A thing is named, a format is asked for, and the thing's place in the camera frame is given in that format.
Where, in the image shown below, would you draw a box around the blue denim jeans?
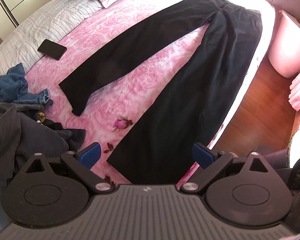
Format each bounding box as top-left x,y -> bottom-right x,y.
0,63 -> 53,107

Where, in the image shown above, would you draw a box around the pink bedside stool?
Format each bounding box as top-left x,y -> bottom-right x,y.
268,10 -> 300,78

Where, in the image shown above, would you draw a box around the black smartphone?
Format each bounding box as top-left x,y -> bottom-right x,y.
38,39 -> 67,60

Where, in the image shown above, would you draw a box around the dark grey striped garment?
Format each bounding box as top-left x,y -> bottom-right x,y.
0,102 -> 86,231

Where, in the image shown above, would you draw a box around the black trousers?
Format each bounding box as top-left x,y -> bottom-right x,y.
59,0 -> 262,184

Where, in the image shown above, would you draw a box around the pink rose bedspread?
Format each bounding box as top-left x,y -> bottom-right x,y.
27,0 -> 275,184

